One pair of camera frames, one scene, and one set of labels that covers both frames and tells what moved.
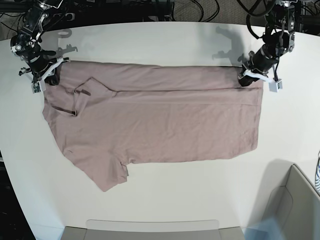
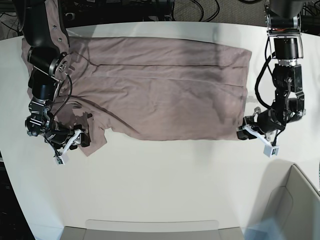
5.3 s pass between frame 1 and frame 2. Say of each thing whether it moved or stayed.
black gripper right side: moved
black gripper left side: moved
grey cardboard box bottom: stayed
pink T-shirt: moved
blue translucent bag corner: stayed
